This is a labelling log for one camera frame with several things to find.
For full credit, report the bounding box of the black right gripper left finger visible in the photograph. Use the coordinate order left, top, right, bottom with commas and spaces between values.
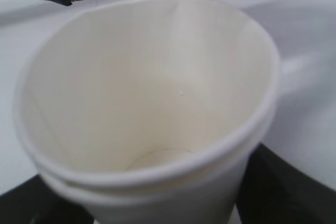
1, 175, 94, 224

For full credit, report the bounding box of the white paper cup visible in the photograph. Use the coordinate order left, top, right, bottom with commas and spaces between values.
13, 0, 280, 223

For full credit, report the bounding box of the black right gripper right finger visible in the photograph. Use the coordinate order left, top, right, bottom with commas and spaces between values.
236, 144, 335, 223

